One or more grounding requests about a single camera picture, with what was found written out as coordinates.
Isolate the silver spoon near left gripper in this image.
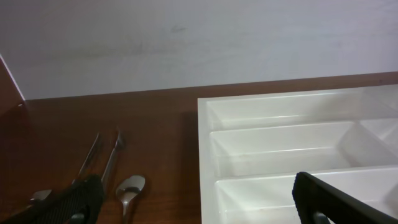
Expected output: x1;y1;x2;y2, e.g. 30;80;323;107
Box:
115;175;146;224

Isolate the silver fork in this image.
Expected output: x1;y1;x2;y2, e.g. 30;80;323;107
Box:
72;133;101;184

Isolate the silver butter knife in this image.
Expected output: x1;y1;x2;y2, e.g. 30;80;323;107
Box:
101;127;126;194

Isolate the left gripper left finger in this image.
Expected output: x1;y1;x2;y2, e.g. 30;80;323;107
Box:
2;174;104;224

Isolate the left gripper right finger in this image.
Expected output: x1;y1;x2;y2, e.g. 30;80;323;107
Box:
292;172;397;224

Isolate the white plastic cutlery tray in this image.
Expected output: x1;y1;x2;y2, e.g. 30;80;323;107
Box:
197;85;397;223

